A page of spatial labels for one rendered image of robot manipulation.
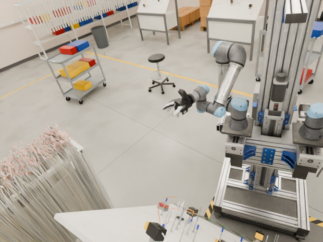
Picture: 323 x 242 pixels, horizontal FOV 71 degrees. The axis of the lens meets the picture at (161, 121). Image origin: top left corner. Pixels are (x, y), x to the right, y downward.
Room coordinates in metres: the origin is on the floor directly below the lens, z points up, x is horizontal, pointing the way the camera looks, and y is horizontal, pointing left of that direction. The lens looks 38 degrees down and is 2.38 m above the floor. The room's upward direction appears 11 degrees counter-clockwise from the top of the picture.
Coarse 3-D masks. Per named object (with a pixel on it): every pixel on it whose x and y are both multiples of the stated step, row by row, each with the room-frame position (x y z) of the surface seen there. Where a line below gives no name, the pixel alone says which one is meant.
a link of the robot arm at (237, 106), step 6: (228, 102) 1.37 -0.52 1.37; (234, 102) 1.33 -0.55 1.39; (240, 102) 1.32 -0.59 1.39; (246, 102) 1.31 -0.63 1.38; (228, 108) 1.35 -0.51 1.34; (234, 108) 1.31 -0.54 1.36; (240, 108) 1.28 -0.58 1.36; (246, 108) 1.29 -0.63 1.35; (234, 114) 1.30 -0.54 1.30; (240, 114) 1.28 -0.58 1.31; (246, 114) 1.30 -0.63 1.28
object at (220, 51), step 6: (222, 42) 1.45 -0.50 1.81; (228, 42) 1.43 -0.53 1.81; (216, 48) 1.44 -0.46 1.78; (222, 48) 1.41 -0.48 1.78; (228, 48) 1.37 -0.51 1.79; (216, 54) 1.43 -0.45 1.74; (222, 54) 1.39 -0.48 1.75; (228, 54) 1.36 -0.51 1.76; (216, 60) 1.44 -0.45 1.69; (222, 60) 1.40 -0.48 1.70; (228, 60) 1.39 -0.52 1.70; (222, 66) 1.41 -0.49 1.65; (228, 66) 1.41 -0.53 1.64; (222, 72) 1.41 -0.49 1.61; (222, 78) 1.41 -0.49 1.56
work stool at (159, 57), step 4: (152, 56) 4.31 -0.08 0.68; (156, 56) 4.27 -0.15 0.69; (160, 56) 4.23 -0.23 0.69; (164, 56) 4.22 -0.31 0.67; (148, 60) 4.21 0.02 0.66; (152, 60) 4.12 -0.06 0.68; (156, 60) 4.09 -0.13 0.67; (160, 60) 4.09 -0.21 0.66; (160, 76) 4.22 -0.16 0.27; (152, 80) 4.46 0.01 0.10; (164, 80) 4.35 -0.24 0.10; (168, 80) 4.43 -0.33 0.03; (160, 84) 4.22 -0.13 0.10; (164, 84) 4.20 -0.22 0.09; (168, 84) 4.17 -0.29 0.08; (172, 84) 4.15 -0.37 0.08
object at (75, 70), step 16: (64, 48) 4.60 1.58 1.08; (80, 48) 4.63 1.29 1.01; (48, 64) 4.47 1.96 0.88; (80, 64) 4.64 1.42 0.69; (96, 64) 4.75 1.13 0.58; (64, 80) 4.31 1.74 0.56; (80, 80) 4.75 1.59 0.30; (96, 80) 4.87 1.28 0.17; (64, 96) 4.47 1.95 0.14; (80, 96) 4.23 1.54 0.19
